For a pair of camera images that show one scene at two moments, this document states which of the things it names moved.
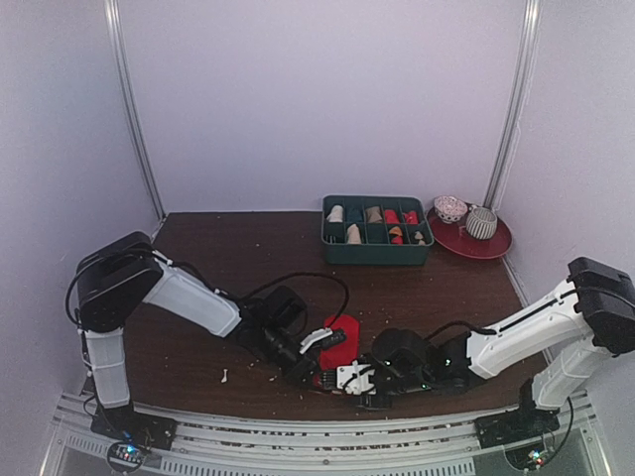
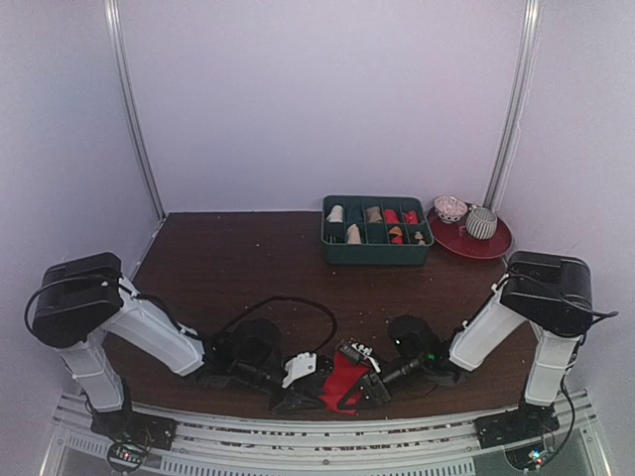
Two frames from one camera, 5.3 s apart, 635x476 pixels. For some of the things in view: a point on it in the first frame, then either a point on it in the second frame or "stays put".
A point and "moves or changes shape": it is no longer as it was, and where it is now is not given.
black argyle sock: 396,235 stays put
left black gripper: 302,370 to 300,394
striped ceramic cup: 482,222 stays put
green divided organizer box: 375,229 stays put
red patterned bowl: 448,208 stays put
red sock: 342,353 moves or changes shape
